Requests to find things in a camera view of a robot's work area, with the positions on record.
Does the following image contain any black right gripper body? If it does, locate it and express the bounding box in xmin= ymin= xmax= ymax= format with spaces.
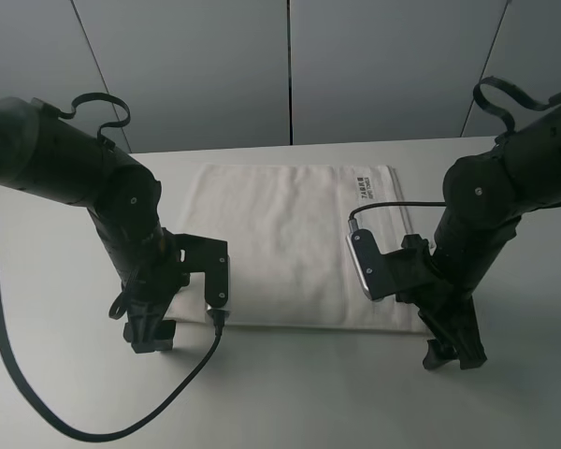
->
xmin=386 ymin=235 xmax=475 ymax=323

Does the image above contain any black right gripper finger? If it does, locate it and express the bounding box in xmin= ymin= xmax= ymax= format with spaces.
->
xmin=441 ymin=303 xmax=487 ymax=369
xmin=422 ymin=315 xmax=458 ymax=370

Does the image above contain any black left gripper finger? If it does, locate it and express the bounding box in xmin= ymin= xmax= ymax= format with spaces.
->
xmin=123 ymin=306 xmax=161 ymax=354
xmin=153 ymin=320 xmax=177 ymax=351

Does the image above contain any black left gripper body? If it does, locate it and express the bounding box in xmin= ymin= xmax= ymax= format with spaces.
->
xmin=108 ymin=254 xmax=190 ymax=327

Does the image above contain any white terry towel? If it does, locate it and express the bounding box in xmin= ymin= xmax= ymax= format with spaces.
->
xmin=180 ymin=165 xmax=426 ymax=334

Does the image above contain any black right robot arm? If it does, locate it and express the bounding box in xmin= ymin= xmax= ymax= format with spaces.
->
xmin=387 ymin=94 xmax=561 ymax=370

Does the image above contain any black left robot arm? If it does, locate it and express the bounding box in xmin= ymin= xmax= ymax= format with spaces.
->
xmin=0 ymin=97 xmax=190 ymax=354

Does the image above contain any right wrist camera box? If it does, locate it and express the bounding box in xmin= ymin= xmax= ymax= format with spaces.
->
xmin=347 ymin=229 xmax=405 ymax=302

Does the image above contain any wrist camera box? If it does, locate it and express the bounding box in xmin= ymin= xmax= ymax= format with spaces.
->
xmin=347 ymin=229 xmax=405 ymax=302
xmin=174 ymin=234 xmax=230 ymax=311

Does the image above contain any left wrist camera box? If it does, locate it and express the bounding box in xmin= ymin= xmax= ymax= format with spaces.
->
xmin=174 ymin=234 xmax=230 ymax=311

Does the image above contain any black right camera cable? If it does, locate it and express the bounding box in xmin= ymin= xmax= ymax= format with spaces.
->
xmin=348 ymin=200 xmax=449 ymax=234

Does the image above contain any black camera cable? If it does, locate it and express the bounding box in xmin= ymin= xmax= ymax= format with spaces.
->
xmin=348 ymin=200 xmax=449 ymax=234
xmin=0 ymin=153 xmax=226 ymax=442

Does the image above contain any black left camera cable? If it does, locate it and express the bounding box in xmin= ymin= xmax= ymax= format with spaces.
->
xmin=0 ymin=153 xmax=226 ymax=442

